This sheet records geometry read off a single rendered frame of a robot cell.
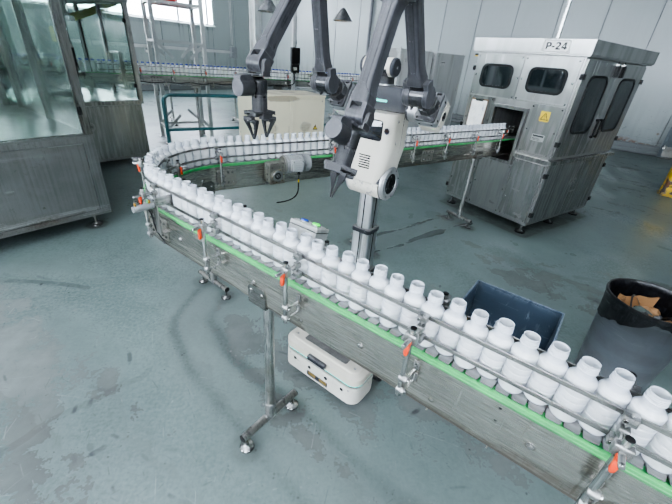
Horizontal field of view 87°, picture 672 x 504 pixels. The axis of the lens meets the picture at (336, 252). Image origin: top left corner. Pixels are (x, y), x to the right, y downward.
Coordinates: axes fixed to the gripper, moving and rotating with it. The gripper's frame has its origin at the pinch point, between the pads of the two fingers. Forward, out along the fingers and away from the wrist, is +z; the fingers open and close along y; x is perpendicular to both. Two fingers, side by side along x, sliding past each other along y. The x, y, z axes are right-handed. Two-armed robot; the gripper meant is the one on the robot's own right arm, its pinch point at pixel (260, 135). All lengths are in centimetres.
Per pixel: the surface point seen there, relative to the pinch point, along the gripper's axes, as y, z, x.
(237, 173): -57, 48, -90
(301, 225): 2.4, 28.5, 24.9
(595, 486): 27, 43, 130
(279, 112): -264, 46, -261
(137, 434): 61, 140, -25
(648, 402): 17, 25, 131
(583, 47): -343, -53, 55
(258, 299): 21, 55, 21
